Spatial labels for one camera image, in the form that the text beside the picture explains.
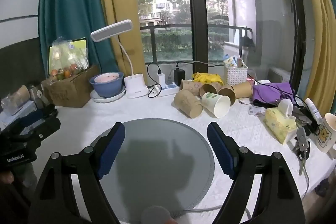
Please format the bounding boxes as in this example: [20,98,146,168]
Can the white green printed paper cup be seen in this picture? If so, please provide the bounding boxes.
[201,92,231,118]

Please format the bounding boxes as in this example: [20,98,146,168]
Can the black charger cable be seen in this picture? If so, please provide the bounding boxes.
[146,62,161,98]

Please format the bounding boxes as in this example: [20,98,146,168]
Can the white tube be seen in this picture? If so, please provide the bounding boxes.
[304,98,322,125]

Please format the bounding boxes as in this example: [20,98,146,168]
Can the clear plastic fruit bag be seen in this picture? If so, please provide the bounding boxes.
[49,37,90,81]

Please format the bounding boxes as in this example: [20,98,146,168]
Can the teal curtain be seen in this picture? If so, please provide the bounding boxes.
[38,0,120,80]

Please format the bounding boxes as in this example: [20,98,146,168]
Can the yellow folded cloth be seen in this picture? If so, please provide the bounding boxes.
[192,72,224,86]

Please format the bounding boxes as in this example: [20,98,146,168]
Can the brown paper cup face print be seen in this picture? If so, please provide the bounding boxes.
[180,79,203,96]

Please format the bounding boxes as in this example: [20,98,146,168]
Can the white power strip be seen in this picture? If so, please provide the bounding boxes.
[147,82,180,97]

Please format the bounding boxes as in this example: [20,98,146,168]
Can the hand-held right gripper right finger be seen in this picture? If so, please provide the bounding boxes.
[207,122,306,224]

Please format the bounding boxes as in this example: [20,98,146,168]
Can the brown cardboard box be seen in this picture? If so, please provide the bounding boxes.
[41,64,100,108]

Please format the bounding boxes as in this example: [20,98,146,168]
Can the white textured tablecloth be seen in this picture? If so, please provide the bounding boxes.
[34,88,336,224]

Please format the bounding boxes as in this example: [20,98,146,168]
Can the white plastic basket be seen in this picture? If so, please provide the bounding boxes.
[224,54,249,86]

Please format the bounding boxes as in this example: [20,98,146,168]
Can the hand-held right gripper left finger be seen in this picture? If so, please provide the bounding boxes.
[28,122,125,224]

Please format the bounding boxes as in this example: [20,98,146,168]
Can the purple cloth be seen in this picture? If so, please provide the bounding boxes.
[252,82,298,107]

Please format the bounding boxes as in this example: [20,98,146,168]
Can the paper cup in plastic wrap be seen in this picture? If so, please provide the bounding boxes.
[8,85,31,106]

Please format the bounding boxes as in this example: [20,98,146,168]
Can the large brown printed paper cup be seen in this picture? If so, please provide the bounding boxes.
[173,89,203,119]

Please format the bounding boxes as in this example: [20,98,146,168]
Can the grey round mat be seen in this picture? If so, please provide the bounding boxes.
[92,118,215,223]

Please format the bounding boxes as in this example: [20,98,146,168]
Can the blue bowl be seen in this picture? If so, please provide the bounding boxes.
[89,72,124,98]

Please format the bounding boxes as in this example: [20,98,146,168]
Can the black window frame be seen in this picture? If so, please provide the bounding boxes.
[183,0,210,63]

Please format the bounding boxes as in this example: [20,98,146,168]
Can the yellow curtain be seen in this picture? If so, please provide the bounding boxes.
[294,0,336,117]
[98,0,146,77]

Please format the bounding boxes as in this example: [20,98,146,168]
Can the black balcony railing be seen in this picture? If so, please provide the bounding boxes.
[140,25,253,62]

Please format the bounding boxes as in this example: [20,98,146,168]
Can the white bear print mug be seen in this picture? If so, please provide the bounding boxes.
[314,113,336,154]

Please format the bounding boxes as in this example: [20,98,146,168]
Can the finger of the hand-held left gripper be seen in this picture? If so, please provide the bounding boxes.
[19,105,57,127]

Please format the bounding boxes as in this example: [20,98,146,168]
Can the person's left hand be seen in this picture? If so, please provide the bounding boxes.
[0,170,14,184]

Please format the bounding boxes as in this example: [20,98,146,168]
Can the yellow tissue pack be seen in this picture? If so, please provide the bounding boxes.
[263,99,298,145]

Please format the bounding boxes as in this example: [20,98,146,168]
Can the white desk lamp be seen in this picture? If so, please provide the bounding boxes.
[91,20,149,99]

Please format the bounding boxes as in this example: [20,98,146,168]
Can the black charger plug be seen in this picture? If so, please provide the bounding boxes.
[174,69,185,86]

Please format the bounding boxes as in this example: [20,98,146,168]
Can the white round plate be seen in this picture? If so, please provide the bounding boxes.
[90,85,127,104]

